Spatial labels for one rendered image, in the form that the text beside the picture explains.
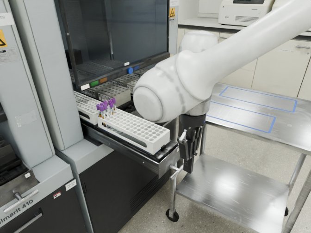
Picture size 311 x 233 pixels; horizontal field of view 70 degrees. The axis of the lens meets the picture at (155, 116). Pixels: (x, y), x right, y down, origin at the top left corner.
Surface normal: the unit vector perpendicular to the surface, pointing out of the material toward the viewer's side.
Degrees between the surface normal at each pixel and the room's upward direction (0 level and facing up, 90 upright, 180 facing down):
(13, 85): 90
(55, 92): 90
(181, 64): 37
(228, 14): 90
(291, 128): 0
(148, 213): 0
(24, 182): 90
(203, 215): 0
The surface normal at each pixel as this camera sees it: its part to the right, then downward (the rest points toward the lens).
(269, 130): -0.01, -0.86
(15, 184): 0.78, 0.30
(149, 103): -0.64, 0.48
